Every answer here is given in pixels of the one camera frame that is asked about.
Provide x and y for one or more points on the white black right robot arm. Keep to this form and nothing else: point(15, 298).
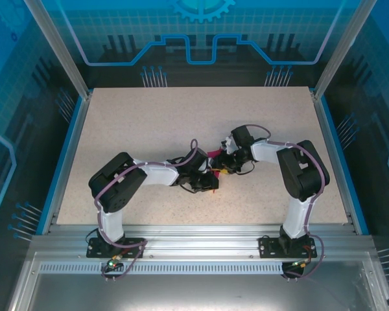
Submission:
point(266, 152)

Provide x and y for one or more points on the aluminium extrusion beam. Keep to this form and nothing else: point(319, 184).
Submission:
point(197, 243)

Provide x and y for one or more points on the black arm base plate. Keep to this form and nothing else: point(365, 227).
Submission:
point(267, 247)
point(94, 249)

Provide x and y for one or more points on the aluminium side rail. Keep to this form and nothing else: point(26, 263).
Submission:
point(324, 123)
point(78, 129)

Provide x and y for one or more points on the pink paper sheet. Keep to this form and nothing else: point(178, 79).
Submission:
point(216, 152)

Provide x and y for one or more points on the grey metal tray panel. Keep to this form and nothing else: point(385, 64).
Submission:
point(197, 291)

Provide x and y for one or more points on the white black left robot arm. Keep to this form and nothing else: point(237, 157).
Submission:
point(159, 173)

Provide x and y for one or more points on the blue table edge strip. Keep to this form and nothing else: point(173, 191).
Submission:
point(332, 129)
point(72, 129)

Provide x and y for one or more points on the aluminium frame post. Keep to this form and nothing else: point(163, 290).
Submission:
point(61, 48)
point(343, 48)

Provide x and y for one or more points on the yellow connector with LED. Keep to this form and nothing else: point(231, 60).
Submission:
point(298, 264)
point(111, 264)

